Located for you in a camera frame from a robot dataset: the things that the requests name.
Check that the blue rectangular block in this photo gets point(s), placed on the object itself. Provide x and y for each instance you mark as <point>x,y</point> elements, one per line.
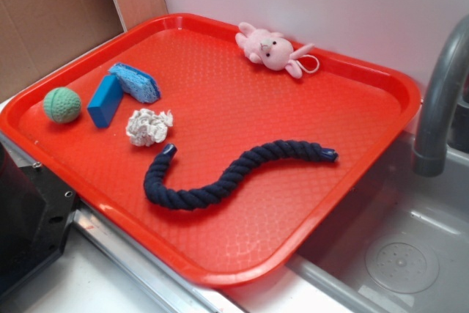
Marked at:
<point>105,101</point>

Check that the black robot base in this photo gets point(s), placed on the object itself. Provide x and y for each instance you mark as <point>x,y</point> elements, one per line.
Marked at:
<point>37,209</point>

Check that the red plastic tray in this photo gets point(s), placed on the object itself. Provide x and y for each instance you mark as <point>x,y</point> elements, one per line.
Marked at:
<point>222,105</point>

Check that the pink plush bunny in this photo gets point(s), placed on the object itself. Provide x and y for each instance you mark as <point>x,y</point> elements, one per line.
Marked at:
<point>273,50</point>

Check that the blue sponge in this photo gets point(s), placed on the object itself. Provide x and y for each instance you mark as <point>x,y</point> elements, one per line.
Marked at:
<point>138,84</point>

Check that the green rubber ball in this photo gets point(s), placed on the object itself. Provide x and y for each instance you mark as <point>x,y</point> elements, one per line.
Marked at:
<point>62,105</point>

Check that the grey faucet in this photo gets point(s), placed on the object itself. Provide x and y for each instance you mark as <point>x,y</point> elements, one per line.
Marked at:
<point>443,120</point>

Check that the grey sink basin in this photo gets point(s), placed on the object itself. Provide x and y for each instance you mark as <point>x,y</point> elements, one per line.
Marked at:
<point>397,242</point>

